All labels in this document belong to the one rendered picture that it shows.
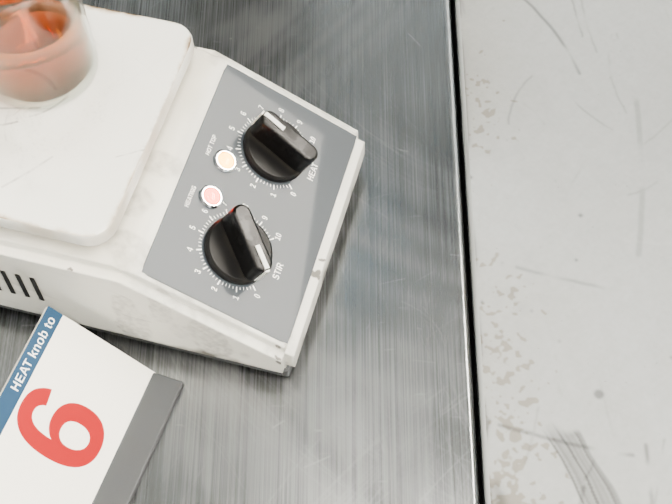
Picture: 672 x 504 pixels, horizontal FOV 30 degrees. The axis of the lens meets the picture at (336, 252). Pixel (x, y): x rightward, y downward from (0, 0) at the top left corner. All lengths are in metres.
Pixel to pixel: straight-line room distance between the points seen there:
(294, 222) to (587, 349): 0.15
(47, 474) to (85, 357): 0.05
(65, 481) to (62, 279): 0.09
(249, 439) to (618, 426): 0.16
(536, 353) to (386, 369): 0.07
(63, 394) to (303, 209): 0.14
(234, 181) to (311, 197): 0.04
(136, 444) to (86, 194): 0.12
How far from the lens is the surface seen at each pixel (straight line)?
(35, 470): 0.55
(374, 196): 0.63
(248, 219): 0.54
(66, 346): 0.57
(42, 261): 0.55
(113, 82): 0.57
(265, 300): 0.55
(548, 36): 0.69
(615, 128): 0.66
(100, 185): 0.54
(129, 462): 0.57
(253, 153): 0.58
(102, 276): 0.54
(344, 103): 0.66
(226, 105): 0.59
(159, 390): 0.58
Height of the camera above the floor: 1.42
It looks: 59 degrees down
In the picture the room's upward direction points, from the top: 3 degrees counter-clockwise
